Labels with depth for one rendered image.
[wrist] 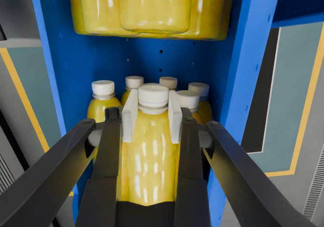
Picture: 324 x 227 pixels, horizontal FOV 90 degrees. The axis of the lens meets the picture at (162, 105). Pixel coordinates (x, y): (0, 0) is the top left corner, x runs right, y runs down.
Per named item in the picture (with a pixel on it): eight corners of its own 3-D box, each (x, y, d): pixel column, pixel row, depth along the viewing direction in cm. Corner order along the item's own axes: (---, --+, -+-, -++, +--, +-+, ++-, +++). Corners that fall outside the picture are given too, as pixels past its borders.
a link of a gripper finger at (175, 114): (173, 113, 13) (182, 113, 13) (169, 89, 20) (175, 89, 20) (171, 144, 15) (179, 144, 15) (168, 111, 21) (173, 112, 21)
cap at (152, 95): (168, 109, 19) (169, 94, 18) (135, 107, 19) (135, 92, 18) (168, 99, 23) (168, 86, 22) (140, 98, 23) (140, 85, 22)
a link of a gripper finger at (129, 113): (131, 143, 14) (122, 143, 14) (138, 111, 21) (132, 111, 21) (130, 112, 13) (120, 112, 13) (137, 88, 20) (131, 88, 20)
